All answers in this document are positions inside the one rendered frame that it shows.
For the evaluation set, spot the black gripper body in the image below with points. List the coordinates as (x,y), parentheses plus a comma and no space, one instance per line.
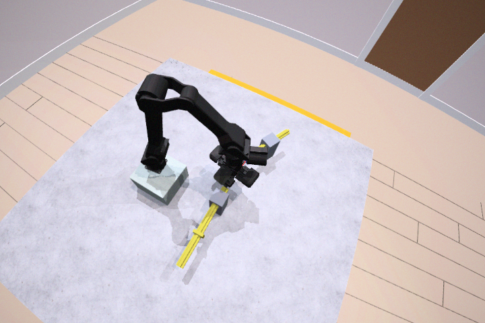
(249,176)

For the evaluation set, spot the yellow square bar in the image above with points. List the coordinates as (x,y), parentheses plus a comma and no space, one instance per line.
(217,203)

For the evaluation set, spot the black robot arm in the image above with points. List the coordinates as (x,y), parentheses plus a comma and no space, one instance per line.
(235,144)

